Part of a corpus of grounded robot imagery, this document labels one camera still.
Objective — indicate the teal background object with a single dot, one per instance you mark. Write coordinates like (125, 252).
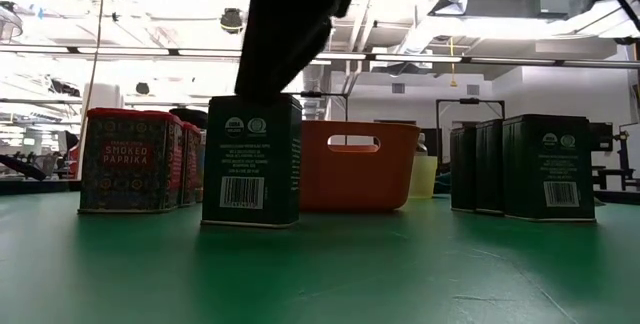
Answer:
(441, 185)

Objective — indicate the ceiling light rail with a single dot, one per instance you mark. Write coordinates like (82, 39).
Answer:
(420, 58)

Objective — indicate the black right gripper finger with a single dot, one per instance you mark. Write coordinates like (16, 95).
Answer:
(270, 64)

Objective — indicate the black ceiling speaker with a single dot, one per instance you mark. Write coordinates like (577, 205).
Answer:
(142, 88)

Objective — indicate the black metal frame stand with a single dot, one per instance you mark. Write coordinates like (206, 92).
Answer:
(470, 100)

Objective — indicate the red-lidded smoked paprika tin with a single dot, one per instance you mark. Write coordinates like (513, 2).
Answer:
(127, 174)
(189, 164)

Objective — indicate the black workshop machine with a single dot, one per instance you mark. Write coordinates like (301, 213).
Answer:
(602, 136)

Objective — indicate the black background equipment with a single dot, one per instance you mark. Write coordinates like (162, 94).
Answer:
(20, 169)

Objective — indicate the dark green spice tin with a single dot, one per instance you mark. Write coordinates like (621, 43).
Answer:
(547, 174)
(462, 169)
(250, 164)
(490, 169)

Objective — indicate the translucent curved plastic piece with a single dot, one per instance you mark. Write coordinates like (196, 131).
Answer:
(9, 24)

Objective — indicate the yellow plastic bin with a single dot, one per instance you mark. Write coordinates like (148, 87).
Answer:
(422, 179)

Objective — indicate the black ceiling dome camera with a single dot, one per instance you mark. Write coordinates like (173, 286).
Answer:
(231, 20)

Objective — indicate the clear plastic bottle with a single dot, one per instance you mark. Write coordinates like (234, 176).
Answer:
(421, 145)

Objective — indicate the orange plastic basket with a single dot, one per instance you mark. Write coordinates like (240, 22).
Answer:
(350, 179)

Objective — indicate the white pillar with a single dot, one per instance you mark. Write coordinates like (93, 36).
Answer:
(102, 96)

